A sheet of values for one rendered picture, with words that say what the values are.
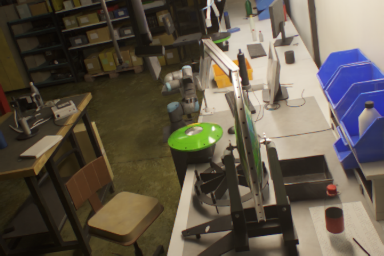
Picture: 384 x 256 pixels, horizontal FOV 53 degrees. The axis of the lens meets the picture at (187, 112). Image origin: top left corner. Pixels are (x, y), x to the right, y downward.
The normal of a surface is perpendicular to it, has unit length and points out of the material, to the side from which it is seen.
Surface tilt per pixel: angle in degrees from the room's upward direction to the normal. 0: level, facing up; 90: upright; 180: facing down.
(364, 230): 0
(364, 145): 92
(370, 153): 92
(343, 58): 88
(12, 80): 90
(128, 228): 0
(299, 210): 0
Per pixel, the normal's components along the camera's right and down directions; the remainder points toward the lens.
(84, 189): 0.87, 0.00
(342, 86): -0.14, 0.39
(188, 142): -0.32, -0.68
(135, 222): -0.22, -0.89
